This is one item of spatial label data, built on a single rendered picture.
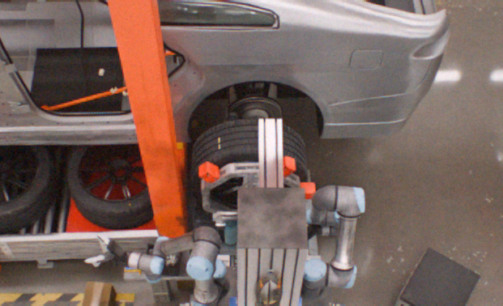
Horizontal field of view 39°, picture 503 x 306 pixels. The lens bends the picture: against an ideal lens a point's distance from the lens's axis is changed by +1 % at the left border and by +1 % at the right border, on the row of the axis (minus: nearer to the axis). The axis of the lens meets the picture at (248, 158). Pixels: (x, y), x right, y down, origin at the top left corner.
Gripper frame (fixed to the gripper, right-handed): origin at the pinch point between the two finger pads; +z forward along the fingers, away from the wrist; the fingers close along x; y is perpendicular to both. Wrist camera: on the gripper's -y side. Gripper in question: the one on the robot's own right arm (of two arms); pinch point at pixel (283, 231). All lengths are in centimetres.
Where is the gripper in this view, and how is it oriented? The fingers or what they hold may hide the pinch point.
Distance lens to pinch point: 384.9
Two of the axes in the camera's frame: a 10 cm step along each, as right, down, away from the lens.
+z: -10.0, 0.3, -0.3
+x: 0.4, 8.3, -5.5
